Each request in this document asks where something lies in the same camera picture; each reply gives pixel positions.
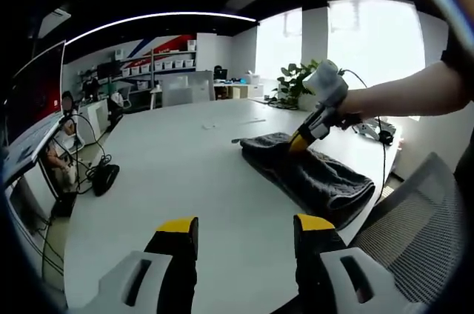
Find grey towel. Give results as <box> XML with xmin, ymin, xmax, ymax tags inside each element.
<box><xmin>239</xmin><ymin>131</ymin><xmax>377</xmax><ymax>221</ymax></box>

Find person's right hand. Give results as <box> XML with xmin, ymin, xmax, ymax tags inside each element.
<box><xmin>336</xmin><ymin>87</ymin><xmax>372</xmax><ymax>130</ymax></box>

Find green potted plant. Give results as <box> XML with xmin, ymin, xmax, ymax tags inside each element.
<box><xmin>276</xmin><ymin>60</ymin><xmax>321</xmax><ymax>110</ymax></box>

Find white low cabinet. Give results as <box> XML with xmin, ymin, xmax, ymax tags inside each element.
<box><xmin>213</xmin><ymin>82</ymin><xmax>264</xmax><ymax>101</ymax></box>

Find grey mesh office chair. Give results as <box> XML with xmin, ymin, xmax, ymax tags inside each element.
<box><xmin>350</xmin><ymin>150</ymin><xmax>470</xmax><ymax>314</ymax></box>

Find black curved pad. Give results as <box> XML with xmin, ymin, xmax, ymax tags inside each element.
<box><xmin>92</xmin><ymin>164</ymin><xmax>121</xmax><ymax>198</ymax></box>

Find black floor box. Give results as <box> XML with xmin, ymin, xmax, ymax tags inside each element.
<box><xmin>50</xmin><ymin>190</ymin><xmax>78</xmax><ymax>218</ymax></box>

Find frosted white partition panel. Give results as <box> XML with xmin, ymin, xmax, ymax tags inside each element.
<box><xmin>161</xmin><ymin>70</ymin><xmax>216</xmax><ymax>107</ymax></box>

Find person's black shirt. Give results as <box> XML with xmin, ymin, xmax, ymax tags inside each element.
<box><xmin>439</xmin><ymin>6</ymin><xmax>474</xmax><ymax>181</ymax></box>

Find shelf with white bins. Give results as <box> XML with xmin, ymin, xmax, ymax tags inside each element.
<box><xmin>118</xmin><ymin>40</ymin><xmax>198</xmax><ymax>89</ymax></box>

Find white counter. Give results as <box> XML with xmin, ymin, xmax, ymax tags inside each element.
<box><xmin>79</xmin><ymin>101</ymin><xmax>112</xmax><ymax>137</ymax></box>

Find curved ceiling light strip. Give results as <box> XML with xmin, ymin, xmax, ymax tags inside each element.
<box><xmin>64</xmin><ymin>12</ymin><xmax>257</xmax><ymax>47</ymax></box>

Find white standing desk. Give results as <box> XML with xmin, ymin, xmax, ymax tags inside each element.
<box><xmin>0</xmin><ymin>113</ymin><xmax>73</xmax><ymax>198</ymax></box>

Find dark computer monitor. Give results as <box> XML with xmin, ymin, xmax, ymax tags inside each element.
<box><xmin>3</xmin><ymin>39</ymin><xmax>67</xmax><ymax>144</ymax></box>

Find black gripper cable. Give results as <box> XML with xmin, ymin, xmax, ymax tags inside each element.
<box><xmin>340</xmin><ymin>67</ymin><xmax>389</xmax><ymax>198</ymax></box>

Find tangled black cables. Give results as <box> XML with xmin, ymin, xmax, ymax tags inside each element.
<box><xmin>40</xmin><ymin>113</ymin><xmax>113</xmax><ymax>197</ymax></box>

